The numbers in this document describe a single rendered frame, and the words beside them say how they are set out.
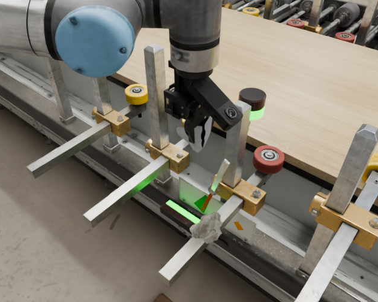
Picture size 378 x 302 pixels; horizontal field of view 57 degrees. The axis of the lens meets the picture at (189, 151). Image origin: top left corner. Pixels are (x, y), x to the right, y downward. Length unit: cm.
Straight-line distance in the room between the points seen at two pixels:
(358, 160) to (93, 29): 48
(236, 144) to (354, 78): 69
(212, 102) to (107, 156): 67
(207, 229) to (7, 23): 55
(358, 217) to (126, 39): 55
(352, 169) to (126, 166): 75
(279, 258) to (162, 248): 92
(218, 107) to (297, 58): 82
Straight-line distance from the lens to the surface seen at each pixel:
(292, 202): 113
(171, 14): 58
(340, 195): 73
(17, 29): 51
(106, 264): 180
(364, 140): 64
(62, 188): 218
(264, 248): 99
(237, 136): 77
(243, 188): 88
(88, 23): 46
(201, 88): 65
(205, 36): 60
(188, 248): 78
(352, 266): 113
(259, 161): 91
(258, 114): 78
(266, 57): 141
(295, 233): 114
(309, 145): 100
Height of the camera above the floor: 152
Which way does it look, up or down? 42 degrees down
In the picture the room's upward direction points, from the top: straight up
